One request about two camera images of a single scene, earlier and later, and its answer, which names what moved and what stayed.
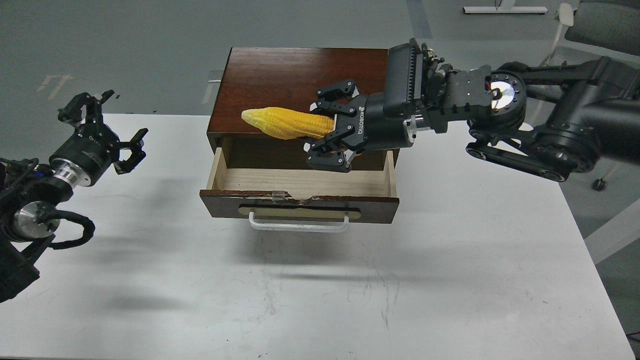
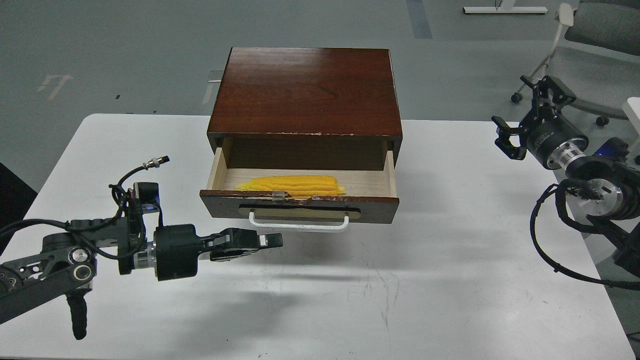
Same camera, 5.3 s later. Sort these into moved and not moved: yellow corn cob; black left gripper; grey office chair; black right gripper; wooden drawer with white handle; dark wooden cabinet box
Moved: black right gripper; yellow corn cob; black left gripper
Not moved: grey office chair; wooden drawer with white handle; dark wooden cabinet box
